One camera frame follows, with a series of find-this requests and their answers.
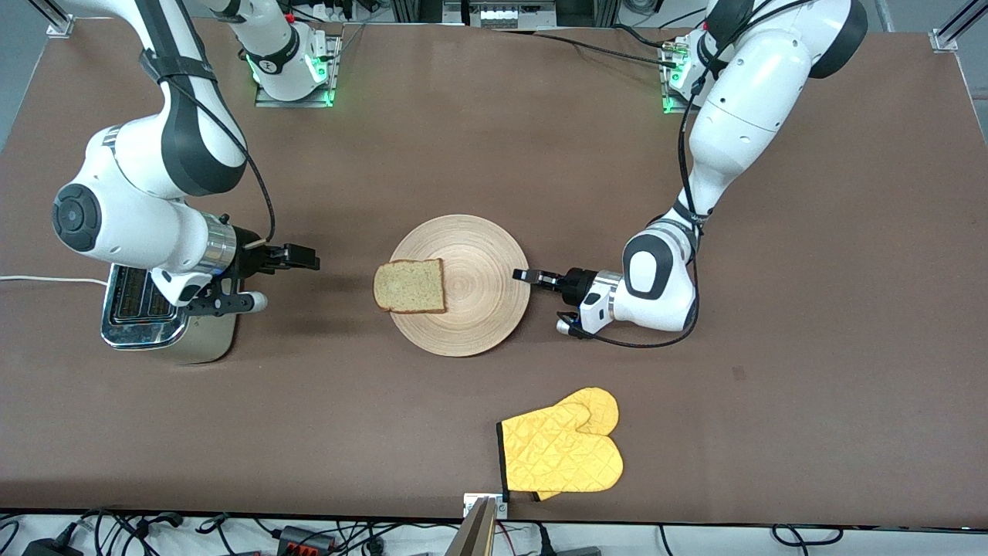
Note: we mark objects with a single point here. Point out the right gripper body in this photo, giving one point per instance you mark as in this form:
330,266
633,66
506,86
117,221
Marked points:
248,259

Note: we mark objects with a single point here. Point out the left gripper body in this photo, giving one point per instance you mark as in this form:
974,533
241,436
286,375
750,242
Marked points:
577,283

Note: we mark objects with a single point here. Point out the round wooden plate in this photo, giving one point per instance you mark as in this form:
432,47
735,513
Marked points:
478,309

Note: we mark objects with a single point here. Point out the slice of brown bread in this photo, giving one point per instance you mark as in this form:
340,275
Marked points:
409,286

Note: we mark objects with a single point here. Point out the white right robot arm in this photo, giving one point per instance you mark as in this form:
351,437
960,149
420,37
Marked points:
131,224

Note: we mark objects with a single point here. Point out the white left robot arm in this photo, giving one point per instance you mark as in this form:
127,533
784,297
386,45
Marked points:
749,100

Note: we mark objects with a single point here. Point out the silver two-slot toaster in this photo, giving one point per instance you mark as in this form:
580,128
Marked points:
208,340

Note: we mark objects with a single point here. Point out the yellow quilted oven mitt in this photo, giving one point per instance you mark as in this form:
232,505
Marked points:
556,455
598,405

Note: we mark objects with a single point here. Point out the grey control box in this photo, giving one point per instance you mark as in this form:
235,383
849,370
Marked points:
498,14

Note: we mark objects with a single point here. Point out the black red power strip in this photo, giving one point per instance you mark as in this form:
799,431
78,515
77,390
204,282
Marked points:
297,538

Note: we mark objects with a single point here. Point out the black power adapter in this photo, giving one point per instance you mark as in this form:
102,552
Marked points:
50,548

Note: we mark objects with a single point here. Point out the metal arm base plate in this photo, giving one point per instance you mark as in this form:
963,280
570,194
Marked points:
668,100
293,103

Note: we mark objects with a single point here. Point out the aluminium camera mount post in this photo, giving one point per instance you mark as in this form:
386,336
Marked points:
471,537

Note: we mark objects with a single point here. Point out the metal table corner bracket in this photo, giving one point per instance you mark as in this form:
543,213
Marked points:
943,40
59,27

